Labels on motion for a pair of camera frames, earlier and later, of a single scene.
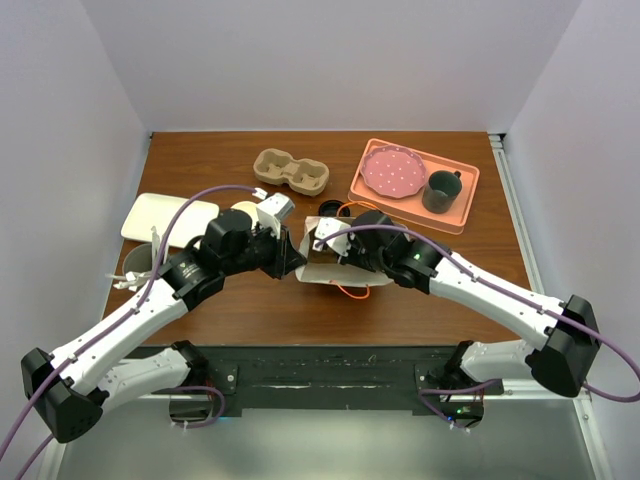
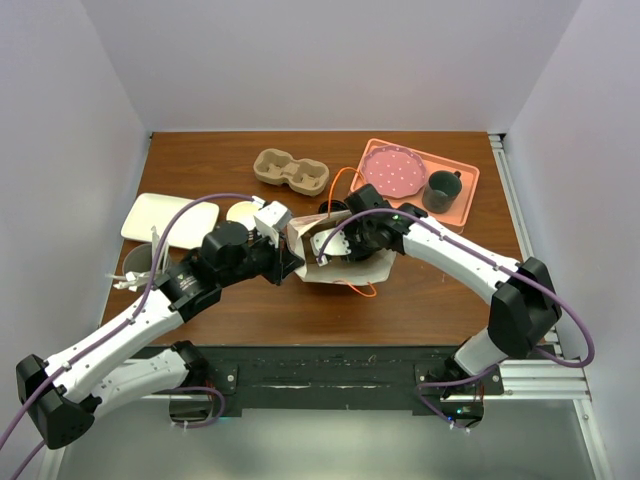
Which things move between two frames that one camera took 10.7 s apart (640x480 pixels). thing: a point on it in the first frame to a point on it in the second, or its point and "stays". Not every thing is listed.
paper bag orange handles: (325, 266) to (367, 295)
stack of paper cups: (250, 208) stays
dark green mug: (441, 191) stays
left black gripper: (285, 255) stays
